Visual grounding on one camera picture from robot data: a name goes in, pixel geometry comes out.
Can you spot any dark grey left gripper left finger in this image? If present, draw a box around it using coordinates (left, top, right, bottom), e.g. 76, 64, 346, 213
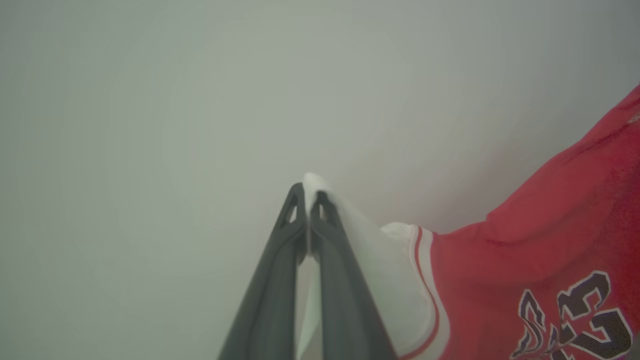
218, 182, 308, 360

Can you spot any red and white basketball jersey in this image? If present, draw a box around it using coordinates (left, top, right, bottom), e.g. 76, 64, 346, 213
295, 84, 640, 360

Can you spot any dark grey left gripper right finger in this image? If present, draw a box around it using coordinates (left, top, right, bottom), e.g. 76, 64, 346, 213
309, 191, 399, 360

